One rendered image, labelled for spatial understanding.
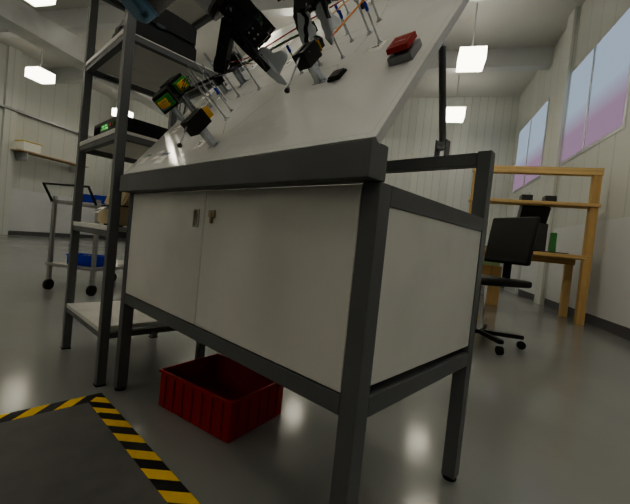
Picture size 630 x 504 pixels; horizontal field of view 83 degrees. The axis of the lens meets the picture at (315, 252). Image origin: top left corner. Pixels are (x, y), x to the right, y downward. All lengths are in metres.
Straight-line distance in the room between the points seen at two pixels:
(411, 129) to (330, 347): 10.39
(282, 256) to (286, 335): 0.17
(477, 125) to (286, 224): 10.40
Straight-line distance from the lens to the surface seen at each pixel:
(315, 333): 0.74
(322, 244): 0.72
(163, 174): 1.26
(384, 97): 0.76
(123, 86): 1.74
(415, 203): 0.76
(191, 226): 1.14
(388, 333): 0.74
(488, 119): 11.15
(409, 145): 10.83
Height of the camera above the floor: 0.68
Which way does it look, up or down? 2 degrees down
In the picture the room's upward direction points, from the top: 6 degrees clockwise
